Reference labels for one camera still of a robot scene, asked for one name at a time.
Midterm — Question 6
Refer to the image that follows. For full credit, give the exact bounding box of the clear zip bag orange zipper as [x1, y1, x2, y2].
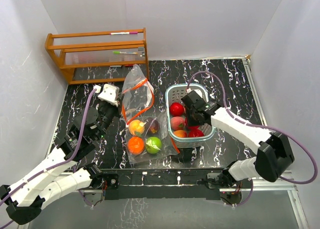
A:
[124, 108, 181, 166]

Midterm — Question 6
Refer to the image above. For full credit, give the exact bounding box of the green marker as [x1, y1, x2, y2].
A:
[112, 51, 139, 55]

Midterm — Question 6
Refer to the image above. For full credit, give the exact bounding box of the yellow orange peach toy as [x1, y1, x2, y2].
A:
[173, 129, 188, 138]

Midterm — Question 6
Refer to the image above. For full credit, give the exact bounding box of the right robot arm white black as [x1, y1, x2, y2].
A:
[181, 89, 295, 188]

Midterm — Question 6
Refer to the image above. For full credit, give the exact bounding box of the bright red apple toy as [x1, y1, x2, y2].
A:
[169, 102, 185, 117]

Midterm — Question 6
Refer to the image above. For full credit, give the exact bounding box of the pink white marker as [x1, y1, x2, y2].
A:
[110, 31, 138, 36]

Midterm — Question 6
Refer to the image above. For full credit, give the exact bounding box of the orange persimmon toy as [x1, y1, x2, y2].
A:
[127, 136, 145, 155]

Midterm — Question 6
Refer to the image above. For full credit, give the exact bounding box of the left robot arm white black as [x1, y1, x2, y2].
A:
[0, 101, 120, 225]

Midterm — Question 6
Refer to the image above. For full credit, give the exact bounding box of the wooden shelf rack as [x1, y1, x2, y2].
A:
[44, 28, 149, 85]

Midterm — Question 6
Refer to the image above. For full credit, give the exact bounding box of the light blue plastic basket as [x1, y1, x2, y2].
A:
[165, 83, 216, 149]

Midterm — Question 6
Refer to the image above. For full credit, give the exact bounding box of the green apple toy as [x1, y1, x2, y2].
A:
[145, 136, 162, 154]

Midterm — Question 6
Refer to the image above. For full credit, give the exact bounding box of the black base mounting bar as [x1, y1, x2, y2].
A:
[84, 168, 236, 200]

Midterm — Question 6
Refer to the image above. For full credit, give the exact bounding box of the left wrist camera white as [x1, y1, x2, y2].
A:
[93, 83, 120, 107]

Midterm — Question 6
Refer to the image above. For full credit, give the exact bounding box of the pink peach toy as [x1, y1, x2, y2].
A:
[170, 116, 185, 131]

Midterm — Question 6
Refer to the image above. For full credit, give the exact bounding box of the yellow lemon toy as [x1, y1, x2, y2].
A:
[128, 119, 145, 137]

